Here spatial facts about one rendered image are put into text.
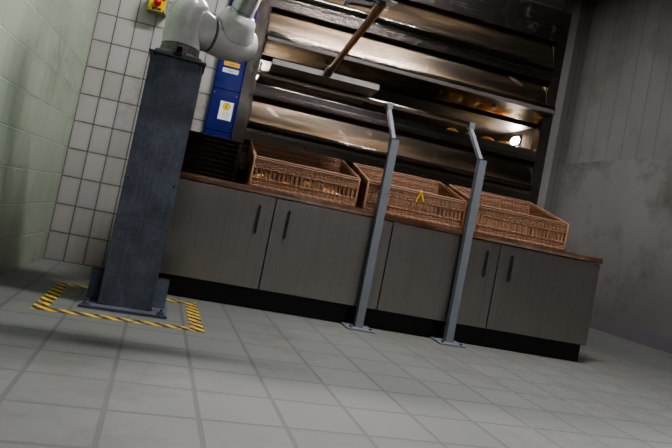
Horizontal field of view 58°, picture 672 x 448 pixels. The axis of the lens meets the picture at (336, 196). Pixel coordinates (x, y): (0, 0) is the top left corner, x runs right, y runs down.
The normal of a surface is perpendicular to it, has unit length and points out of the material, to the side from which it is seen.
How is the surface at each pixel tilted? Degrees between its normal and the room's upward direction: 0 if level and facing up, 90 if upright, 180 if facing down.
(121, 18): 90
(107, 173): 90
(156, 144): 90
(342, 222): 90
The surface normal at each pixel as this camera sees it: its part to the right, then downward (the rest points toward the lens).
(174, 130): 0.28, 0.01
